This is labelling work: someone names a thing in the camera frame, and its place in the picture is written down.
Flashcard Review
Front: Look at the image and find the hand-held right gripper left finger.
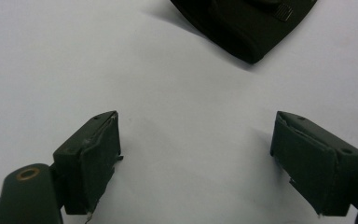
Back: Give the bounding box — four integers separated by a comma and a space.
53, 110, 124, 218

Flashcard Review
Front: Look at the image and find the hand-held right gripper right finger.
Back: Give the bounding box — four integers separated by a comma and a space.
269, 110, 358, 217

